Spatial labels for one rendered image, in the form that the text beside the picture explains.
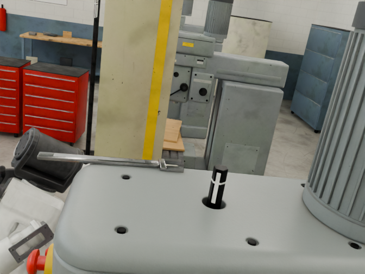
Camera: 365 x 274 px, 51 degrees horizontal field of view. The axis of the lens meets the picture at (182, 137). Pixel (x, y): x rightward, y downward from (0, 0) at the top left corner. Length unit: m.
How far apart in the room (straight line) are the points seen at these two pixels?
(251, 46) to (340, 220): 8.51
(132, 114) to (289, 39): 8.19
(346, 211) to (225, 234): 0.18
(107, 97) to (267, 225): 1.84
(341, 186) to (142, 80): 1.80
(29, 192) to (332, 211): 0.69
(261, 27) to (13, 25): 5.68
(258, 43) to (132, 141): 6.95
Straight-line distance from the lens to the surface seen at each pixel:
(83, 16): 9.61
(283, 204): 0.63
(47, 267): 0.62
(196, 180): 0.64
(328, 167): 0.59
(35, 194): 1.00
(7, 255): 0.88
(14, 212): 0.99
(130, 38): 2.23
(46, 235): 0.87
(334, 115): 0.60
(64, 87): 5.21
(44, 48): 9.86
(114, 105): 2.32
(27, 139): 0.99
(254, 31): 9.01
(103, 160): 0.66
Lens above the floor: 2.17
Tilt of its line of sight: 20 degrees down
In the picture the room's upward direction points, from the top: 9 degrees clockwise
